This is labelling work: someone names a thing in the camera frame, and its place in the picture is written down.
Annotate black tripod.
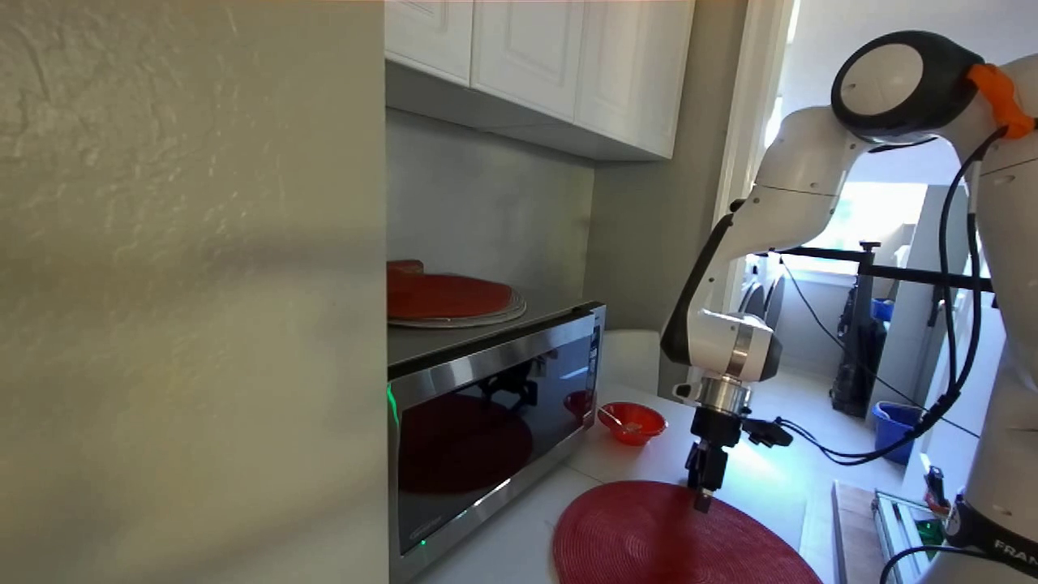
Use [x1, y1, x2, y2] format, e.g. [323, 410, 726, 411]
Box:
[829, 236, 891, 423]

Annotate stainless steel microwave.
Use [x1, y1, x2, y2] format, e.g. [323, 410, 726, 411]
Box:
[383, 299, 612, 584]

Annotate aluminium frame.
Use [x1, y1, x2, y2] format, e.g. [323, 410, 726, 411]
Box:
[869, 487, 958, 584]

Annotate white wall cabinets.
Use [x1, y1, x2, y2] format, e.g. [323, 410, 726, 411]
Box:
[379, 0, 700, 167]

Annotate orange cable clip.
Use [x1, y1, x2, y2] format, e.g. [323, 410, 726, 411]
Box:
[962, 60, 1038, 142]

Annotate large red round plate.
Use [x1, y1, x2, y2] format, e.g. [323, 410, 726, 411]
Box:
[547, 476, 827, 584]

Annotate blue bin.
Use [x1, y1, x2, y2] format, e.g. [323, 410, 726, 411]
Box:
[869, 399, 925, 467]

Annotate red plate on oven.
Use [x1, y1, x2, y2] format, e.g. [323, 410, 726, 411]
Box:
[383, 265, 520, 325]

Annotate red bowl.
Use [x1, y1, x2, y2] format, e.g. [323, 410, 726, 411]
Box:
[593, 399, 672, 450]

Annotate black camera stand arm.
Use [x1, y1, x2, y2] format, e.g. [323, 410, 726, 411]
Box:
[770, 245, 997, 295]

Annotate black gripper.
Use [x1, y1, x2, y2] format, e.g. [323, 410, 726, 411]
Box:
[682, 406, 749, 515]

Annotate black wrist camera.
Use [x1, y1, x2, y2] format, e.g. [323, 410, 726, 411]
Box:
[738, 411, 799, 450]

